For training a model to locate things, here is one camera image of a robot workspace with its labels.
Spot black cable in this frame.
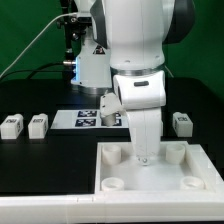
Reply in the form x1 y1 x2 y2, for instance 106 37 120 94
0 62 68 83

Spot white camera cable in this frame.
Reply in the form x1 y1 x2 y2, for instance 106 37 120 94
0 11 79 79

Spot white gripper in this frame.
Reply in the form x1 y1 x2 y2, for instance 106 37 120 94
104 71 166 166

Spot white marker base plate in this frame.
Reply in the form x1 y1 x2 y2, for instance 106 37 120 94
49 109 130 131

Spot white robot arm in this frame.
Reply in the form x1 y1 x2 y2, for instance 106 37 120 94
71 0 195 165

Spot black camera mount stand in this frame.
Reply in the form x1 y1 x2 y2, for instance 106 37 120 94
57 0 85 84

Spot white L-shaped obstacle fence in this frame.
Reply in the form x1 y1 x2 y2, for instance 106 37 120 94
0 143 224 224

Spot white square table top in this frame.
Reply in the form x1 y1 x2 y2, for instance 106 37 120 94
95 142 224 194

